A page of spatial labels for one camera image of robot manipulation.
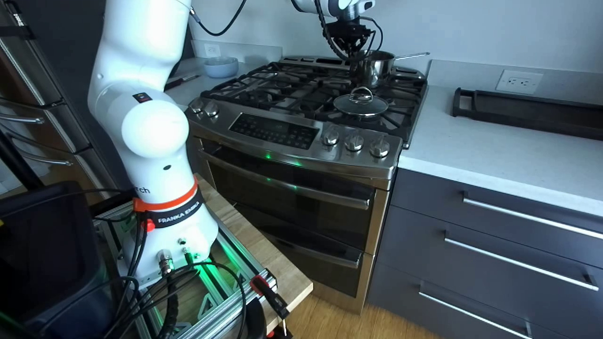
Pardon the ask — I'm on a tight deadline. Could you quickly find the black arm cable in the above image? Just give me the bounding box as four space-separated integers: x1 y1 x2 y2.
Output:
186 0 386 61

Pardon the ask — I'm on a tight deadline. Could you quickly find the grey drawer steel handle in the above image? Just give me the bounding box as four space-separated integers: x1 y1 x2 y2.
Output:
365 263 603 339
388 168 603 272
374 206 603 325

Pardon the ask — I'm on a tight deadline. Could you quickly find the black base cable bundle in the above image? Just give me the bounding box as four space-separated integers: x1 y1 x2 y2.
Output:
92 214 265 339

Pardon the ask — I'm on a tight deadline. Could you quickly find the dark utensil on counter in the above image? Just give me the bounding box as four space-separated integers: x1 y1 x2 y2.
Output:
163 72 203 91

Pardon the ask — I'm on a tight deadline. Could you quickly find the black bin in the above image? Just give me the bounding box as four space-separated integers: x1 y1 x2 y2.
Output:
0 182 118 339

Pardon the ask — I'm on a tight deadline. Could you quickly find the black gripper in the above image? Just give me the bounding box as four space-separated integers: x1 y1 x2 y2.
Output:
324 18 373 67

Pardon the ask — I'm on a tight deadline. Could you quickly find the white single wall outlet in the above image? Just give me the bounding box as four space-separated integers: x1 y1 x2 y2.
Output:
493 69 544 97

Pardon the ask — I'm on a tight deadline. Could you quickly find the red cable connector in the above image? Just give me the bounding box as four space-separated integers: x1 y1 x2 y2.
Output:
248 274 292 321

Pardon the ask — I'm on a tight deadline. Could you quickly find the black griddle tray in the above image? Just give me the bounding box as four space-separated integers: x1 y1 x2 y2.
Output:
448 87 603 144

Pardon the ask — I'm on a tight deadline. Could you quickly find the wooden platform board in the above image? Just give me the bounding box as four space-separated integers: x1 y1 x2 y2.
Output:
195 178 314 334

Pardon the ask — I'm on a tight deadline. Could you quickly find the stainless steel gas range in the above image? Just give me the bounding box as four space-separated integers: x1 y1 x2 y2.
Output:
184 55 431 315

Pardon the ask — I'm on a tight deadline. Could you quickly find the metal shelf rack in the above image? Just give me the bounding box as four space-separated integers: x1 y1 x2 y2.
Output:
0 0 122 195

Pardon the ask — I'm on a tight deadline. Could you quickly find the aluminium base frame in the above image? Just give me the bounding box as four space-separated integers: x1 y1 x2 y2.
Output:
92 206 286 339

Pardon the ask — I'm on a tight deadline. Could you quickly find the white double wall outlet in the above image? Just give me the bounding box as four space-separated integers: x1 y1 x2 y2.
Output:
201 42 224 61

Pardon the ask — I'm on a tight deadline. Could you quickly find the small steel saucepan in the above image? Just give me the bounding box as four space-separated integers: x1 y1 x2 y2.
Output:
350 50 433 87

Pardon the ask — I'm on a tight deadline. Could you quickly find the pale blue bowl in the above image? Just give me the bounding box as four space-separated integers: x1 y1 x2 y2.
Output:
199 55 241 82

